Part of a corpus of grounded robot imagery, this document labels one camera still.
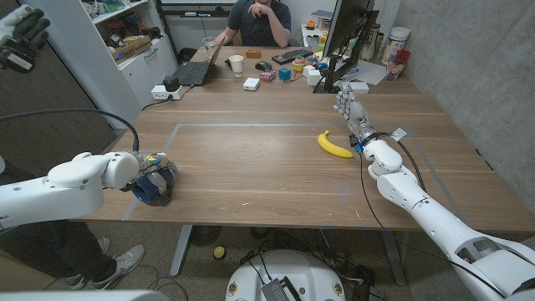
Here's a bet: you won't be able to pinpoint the cardboard box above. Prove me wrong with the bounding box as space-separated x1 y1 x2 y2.
111 34 154 64

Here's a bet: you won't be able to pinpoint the grey table leg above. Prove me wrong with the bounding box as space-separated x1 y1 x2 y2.
381 229 409 288
169 224 194 278

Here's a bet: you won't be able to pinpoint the white paper sheet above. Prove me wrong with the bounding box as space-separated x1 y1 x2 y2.
334 58 388 87

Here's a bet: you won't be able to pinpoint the standing person in black trousers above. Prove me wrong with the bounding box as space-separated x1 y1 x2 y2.
0 158 119 282

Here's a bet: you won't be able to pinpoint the yellow banana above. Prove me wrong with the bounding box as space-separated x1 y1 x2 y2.
317 130 354 160

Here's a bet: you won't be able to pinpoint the long black right arm cable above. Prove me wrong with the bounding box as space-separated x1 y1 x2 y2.
358 153 507 299

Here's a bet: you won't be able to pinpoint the dark blue mug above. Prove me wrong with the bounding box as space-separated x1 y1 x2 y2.
130 165 180 207

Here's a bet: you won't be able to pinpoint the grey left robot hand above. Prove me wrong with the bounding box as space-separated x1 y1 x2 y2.
120 152 180 202

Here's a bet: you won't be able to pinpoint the black keyboard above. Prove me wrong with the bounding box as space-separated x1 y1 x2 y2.
271 47 313 66

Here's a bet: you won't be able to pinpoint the black and white teleoperation glove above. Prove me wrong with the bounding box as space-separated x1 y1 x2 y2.
0 3 51 74

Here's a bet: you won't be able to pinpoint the short black right forearm cable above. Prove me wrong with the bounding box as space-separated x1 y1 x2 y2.
378 132 426 192

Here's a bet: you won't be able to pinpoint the white robot torso base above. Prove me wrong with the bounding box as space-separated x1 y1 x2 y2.
225 249 347 301

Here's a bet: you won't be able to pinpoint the red plastic cup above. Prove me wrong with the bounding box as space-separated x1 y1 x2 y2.
385 48 412 82

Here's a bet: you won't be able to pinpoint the white paper cup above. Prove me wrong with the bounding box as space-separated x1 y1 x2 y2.
228 54 245 79

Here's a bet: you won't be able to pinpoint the white sneaker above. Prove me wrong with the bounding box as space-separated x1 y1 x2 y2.
90 244 145 291
64 237 110 291

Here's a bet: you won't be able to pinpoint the black power adapter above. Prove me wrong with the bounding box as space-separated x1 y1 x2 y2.
162 75 181 93

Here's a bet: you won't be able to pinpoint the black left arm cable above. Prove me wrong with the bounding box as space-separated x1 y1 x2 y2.
0 108 140 154

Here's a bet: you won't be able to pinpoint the black device on torso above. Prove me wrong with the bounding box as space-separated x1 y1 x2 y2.
261 275 302 301

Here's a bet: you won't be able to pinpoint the white cylindrical canister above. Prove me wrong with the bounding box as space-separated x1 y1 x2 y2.
380 26 412 66

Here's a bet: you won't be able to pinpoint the black laptop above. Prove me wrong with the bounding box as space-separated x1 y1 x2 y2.
170 36 227 87

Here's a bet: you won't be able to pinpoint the clear drinking glass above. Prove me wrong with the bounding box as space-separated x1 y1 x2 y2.
201 36 218 59

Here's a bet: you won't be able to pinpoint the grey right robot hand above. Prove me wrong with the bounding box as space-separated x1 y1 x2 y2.
333 83 378 147

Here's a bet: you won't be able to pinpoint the round black floor fan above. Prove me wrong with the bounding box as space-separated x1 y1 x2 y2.
190 225 222 247

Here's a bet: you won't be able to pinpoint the dark tall bottle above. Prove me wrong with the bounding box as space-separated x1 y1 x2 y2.
360 23 381 62

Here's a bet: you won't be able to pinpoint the white power strip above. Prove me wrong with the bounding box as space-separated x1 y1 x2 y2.
150 84 186 101

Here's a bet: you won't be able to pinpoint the white cube boxes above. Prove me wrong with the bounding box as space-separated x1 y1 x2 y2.
302 64 323 87

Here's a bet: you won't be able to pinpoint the seated person in dark shirt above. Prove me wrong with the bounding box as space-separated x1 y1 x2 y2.
215 0 293 48

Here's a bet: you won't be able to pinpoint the white shelf cabinet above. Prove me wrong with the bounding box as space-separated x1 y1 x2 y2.
18 0 179 130

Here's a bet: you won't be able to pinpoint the black computer monitor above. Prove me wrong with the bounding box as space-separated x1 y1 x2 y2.
322 0 376 59
313 10 380 94

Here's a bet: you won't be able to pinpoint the long white box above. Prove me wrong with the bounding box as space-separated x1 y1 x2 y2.
340 80 370 95

